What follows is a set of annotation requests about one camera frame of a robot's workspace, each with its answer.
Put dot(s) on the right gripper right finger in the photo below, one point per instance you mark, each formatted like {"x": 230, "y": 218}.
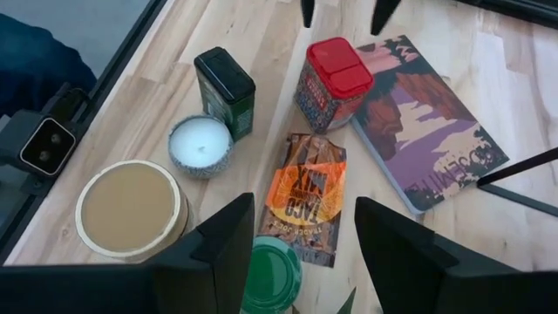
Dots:
{"x": 401, "y": 261}

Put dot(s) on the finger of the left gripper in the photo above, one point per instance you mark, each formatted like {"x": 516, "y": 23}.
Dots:
{"x": 308, "y": 13}
{"x": 383, "y": 15}

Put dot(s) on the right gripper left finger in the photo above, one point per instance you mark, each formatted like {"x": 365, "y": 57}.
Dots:
{"x": 226, "y": 244}

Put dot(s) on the red-lid patterned tin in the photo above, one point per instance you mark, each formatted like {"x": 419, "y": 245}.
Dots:
{"x": 335, "y": 74}

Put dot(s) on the gold-lid sesame jar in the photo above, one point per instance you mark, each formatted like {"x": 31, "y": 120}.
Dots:
{"x": 128, "y": 209}

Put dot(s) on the green tin black lid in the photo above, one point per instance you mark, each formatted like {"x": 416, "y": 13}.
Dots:
{"x": 226, "y": 83}

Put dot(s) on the green-lid oregano jar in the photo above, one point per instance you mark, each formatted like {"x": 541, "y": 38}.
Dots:
{"x": 272, "y": 279}

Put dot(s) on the orange taco seasoning packet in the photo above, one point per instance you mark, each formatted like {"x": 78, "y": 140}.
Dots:
{"x": 305, "y": 192}

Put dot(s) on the patterned candle tin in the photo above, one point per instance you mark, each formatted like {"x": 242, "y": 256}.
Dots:
{"x": 200, "y": 144}

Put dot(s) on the Yosemite landscape notebook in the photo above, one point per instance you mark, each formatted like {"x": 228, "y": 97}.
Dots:
{"x": 427, "y": 131}

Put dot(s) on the person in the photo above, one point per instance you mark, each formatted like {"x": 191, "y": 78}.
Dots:
{"x": 35, "y": 65}

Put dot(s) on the black table camera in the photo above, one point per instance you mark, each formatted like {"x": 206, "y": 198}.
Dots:
{"x": 48, "y": 146}

